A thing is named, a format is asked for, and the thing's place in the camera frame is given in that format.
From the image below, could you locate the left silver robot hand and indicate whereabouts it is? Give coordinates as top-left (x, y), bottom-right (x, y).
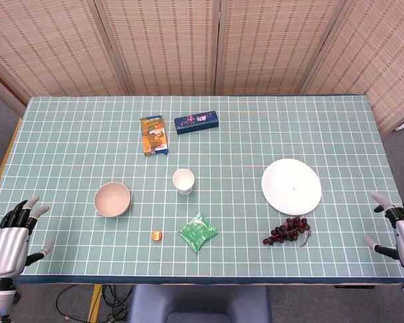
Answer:
top-left (0, 195), bottom-right (55, 279)

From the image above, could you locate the beige bowl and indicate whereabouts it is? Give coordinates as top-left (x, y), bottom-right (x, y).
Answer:
top-left (93, 181), bottom-right (133, 218)

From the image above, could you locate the white round plate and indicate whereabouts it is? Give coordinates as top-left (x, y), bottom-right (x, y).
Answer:
top-left (261, 159), bottom-right (323, 215)

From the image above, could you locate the white paper cup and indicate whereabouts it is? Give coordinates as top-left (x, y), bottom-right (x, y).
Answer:
top-left (172, 168), bottom-right (195, 196)

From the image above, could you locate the dark purple grape bunch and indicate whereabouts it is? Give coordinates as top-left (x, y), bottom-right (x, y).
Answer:
top-left (262, 216), bottom-right (312, 248)

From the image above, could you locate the orange snack box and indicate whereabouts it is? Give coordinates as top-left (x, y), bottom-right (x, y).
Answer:
top-left (139, 115), bottom-right (171, 157)

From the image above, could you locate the green grid tablecloth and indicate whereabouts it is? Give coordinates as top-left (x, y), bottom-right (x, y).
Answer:
top-left (0, 95), bottom-right (404, 285)

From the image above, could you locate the green tea packet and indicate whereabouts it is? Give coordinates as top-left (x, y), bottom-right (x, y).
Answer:
top-left (178, 211), bottom-right (219, 253)

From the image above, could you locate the dark blue long box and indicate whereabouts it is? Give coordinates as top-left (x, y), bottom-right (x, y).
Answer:
top-left (174, 110), bottom-right (221, 135)

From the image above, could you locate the bamboo folding screen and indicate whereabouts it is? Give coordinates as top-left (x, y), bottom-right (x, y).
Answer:
top-left (0, 0), bottom-right (404, 135)

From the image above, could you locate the black floor cable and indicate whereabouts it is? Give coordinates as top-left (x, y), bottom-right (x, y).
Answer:
top-left (55, 284), bottom-right (131, 322)

